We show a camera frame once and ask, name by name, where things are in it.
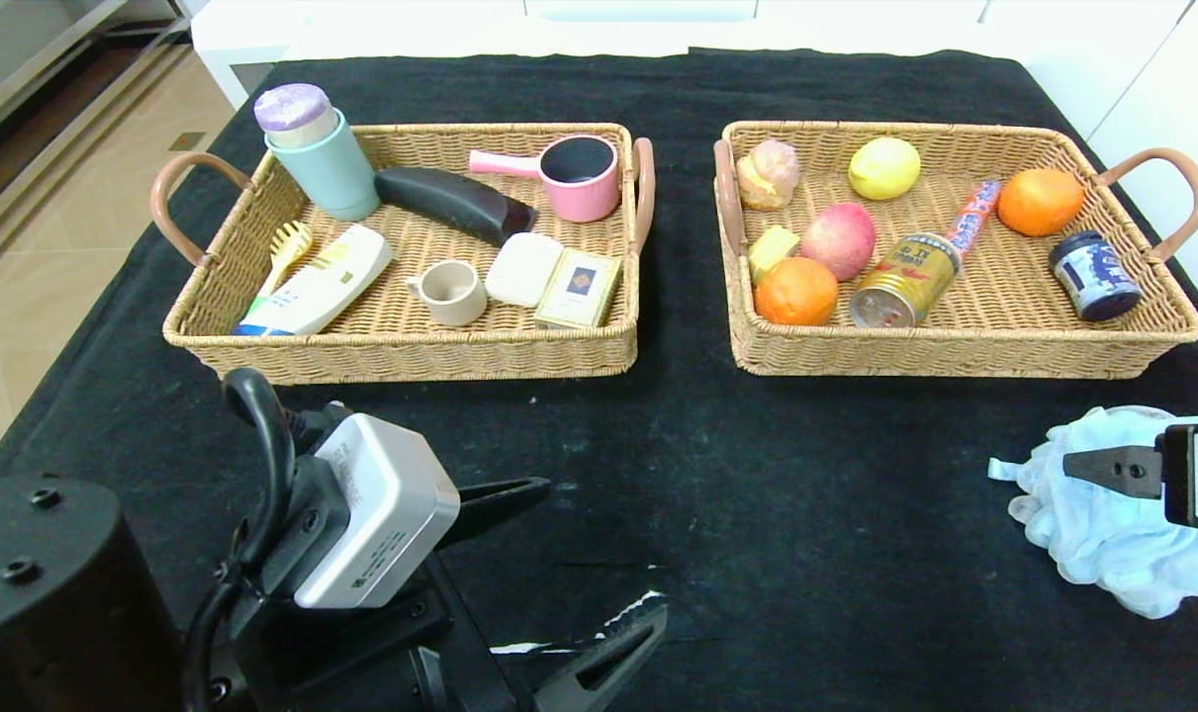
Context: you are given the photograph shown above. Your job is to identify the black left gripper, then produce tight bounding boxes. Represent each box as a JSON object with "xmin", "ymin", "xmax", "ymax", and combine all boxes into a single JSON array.
[{"xmin": 230, "ymin": 476, "xmax": 670, "ymax": 712}]

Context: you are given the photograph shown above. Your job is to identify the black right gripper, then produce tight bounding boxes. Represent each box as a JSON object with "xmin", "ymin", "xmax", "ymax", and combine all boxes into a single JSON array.
[{"xmin": 1062, "ymin": 423, "xmax": 1198, "ymax": 531}]

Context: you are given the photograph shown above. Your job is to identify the light blue bath pouf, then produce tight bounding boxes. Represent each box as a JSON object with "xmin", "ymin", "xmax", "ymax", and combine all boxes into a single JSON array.
[{"xmin": 986, "ymin": 404, "xmax": 1198, "ymax": 620}]

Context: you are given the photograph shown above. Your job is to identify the yellow drink can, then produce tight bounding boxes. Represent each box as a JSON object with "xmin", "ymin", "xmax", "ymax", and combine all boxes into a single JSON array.
[{"xmin": 849, "ymin": 232, "xmax": 964, "ymax": 329}]

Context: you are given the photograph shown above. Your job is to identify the printed card box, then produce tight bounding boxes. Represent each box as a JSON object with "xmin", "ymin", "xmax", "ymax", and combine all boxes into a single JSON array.
[{"xmin": 534, "ymin": 249, "xmax": 624, "ymax": 330}]

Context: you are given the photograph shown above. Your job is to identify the pink peach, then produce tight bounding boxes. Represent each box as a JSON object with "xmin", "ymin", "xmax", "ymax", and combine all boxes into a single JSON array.
[{"xmin": 799, "ymin": 202, "xmax": 877, "ymax": 283}]

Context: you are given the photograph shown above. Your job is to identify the orange fruit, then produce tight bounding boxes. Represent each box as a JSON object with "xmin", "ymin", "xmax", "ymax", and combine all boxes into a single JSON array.
[
  {"xmin": 754, "ymin": 256, "xmax": 840, "ymax": 327},
  {"xmin": 996, "ymin": 167, "xmax": 1085, "ymax": 237}
]

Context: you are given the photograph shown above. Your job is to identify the white shampoo bottle blue cap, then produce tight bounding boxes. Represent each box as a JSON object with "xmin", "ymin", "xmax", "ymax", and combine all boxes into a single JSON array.
[{"xmin": 232, "ymin": 223, "xmax": 395, "ymax": 337}]

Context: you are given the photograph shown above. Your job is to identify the dark blue printed jar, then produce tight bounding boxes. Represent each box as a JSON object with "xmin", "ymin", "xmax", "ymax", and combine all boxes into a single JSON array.
[{"xmin": 1048, "ymin": 230, "xmax": 1144, "ymax": 322}]

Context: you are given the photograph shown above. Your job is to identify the orange candy tube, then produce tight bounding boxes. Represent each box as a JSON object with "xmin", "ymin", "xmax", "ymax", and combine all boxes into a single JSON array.
[{"xmin": 943, "ymin": 179, "xmax": 1002, "ymax": 255}]

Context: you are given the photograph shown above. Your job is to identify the small beige cup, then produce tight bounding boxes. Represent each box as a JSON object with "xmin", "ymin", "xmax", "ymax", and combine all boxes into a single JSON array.
[{"xmin": 406, "ymin": 259, "xmax": 489, "ymax": 327}]

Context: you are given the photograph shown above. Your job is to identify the cream soap bar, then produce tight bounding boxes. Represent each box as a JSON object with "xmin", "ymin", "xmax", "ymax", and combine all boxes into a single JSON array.
[{"xmin": 484, "ymin": 232, "xmax": 565, "ymax": 309}]

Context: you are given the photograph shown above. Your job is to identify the yellow lemon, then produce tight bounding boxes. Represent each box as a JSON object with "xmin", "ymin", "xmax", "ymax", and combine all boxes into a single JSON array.
[{"xmin": 848, "ymin": 136, "xmax": 922, "ymax": 201}]

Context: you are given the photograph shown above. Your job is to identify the pink toy saucepan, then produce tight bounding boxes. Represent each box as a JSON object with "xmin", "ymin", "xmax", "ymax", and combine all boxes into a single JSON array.
[{"xmin": 469, "ymin": 133, "xmax": 621, "ymax": 222}]

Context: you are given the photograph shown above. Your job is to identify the dark eggplant shaped object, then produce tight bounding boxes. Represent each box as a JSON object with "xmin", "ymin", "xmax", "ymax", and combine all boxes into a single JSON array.
[{"xmin": 374, "ymin": 166, "xmax": 538, "ymax": 248}]

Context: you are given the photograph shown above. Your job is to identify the yellow cake slice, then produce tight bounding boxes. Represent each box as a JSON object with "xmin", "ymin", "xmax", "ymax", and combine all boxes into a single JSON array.
[{"xmin": 747, "ymin": 224, "xmax": 802, "ymax": 283}]

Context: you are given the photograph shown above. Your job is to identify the yellow green brush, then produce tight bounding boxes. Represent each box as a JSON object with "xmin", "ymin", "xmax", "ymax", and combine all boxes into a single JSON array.
[{"xmin": 260, "ymin": 222, "xmax": 315, "ymax": 300}]

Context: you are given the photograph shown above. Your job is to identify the pink frosted pastry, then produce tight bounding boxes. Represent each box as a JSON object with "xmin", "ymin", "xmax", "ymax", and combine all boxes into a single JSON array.
[{"xmin": 736, "ymin": 138, "xmax": 801, "ymax": 212}]

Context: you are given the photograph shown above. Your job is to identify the teal plastic cup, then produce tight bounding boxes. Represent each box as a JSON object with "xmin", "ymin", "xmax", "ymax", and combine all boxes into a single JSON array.
[{"xmin": 264, "ymin": 107, "xmax": 380, "ymax": 222}]

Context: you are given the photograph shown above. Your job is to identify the purple capped beige bottle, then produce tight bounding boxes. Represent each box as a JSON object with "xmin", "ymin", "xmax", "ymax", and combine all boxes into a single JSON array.
[{"xmin": 252, "ymin": 82, "xmax": 340, "ymax": 149}]

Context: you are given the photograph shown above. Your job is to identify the white cabinet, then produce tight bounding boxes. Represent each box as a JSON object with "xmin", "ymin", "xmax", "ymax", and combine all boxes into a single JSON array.
[{"xmin": 191, "ymin": 0, "xmax": 1015, "ymax": 110}]

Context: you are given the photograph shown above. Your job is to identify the grey metal cabinet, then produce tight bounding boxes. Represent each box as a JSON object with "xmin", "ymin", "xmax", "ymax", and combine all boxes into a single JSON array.
[{"xmin": 0, "ymin": 0, "xmax": 192, "ymax": 149}]

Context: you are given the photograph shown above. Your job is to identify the wicker basket with brown handles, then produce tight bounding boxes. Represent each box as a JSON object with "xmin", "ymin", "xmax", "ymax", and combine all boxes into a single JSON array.
[
  {"xmin": 713, "ymin": 120, "xmax": 1198, "ymax": 379},
  {"xmin": 149, "ymin": 122, "xmax": 656, "ymax": 385}
]

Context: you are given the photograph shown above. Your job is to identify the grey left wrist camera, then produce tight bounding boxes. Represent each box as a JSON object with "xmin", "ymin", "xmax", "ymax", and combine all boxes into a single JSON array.
[{"xmin": 294, "ymin": 413, "xmax": 461, "ymax": 610}]

